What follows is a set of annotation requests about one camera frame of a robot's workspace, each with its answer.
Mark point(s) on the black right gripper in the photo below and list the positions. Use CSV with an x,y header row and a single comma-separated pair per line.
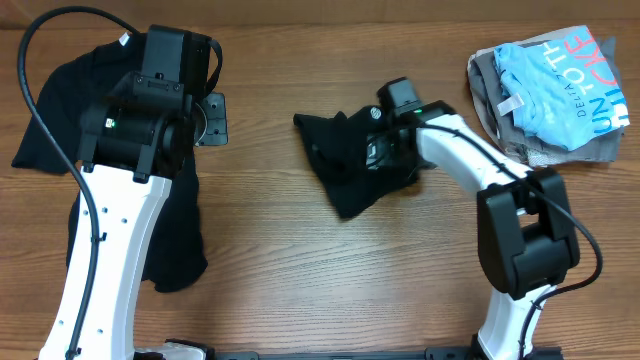
x,y
377,158

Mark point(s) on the patterned grey folded garment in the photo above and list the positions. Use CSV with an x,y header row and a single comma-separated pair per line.
x,y
539,158

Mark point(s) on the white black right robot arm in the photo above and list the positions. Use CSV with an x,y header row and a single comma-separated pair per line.
x,y
526,239

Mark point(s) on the black polo shirt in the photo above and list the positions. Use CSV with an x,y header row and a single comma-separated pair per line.
x,y
336,150

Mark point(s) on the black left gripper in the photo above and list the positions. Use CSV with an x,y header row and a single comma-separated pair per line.
x,y
217,132

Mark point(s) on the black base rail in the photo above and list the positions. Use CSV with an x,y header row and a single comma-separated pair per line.
x,y
340,355

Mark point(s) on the black t-shirt with label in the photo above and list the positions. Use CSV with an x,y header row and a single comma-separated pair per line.
x,y
175,258

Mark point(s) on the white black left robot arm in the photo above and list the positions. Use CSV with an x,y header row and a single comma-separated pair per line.
x,y
134,141

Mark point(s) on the light blue printed t-shirt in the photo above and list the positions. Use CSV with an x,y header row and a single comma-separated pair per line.
x,y
561,91

